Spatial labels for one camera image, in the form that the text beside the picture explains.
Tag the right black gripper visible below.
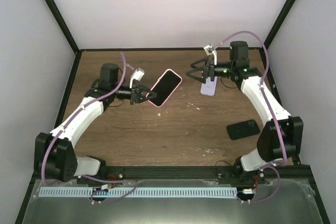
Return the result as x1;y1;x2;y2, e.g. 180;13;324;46
187;57;235;84

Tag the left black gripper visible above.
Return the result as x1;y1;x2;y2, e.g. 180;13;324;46
112;81;157;105

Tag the lavender phone case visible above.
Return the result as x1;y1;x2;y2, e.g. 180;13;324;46
200;77;217;97

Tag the pink phone case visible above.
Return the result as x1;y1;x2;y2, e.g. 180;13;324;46
146;69;183;108

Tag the black screen pink phone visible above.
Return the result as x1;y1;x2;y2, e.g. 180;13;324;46
149;69;182;108

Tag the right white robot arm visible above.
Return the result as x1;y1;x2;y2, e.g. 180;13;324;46
186;41;303;184

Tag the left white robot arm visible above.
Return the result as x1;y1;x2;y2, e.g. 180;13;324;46
34;63;156;184

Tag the black phone case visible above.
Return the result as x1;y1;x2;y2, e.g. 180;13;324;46
226;120;260;141

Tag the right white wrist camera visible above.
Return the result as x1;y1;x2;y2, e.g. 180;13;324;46
203;44;217;65

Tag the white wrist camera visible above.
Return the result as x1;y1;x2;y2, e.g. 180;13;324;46
203;44;217;65
129;68;145;88

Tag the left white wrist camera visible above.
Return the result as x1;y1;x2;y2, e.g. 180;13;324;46
129;68;145;88

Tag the black front mounting rail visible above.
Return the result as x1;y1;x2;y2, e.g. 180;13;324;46
34;165;310;183

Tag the black enclosure frame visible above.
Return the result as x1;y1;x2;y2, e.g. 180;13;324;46
13;0;332;224

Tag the light blue slotted cable duct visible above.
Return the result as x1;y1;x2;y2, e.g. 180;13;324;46
38;187;237;199

